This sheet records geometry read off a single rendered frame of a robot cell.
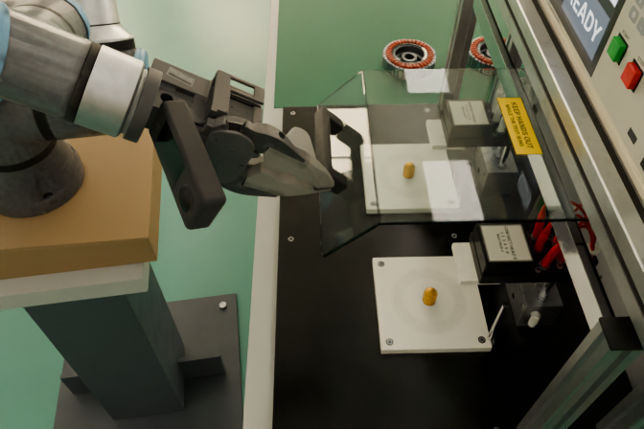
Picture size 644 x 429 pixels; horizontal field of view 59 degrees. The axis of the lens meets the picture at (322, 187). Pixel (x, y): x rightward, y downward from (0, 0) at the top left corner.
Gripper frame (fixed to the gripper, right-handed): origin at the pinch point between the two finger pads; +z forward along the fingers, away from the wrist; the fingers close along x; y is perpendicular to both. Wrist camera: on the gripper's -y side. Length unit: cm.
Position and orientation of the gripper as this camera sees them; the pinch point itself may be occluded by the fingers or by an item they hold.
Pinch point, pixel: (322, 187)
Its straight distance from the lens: 58.9
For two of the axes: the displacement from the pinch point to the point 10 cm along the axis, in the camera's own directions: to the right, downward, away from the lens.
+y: -0.2, -7.5, 6.6
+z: 8.6, 3.2, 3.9
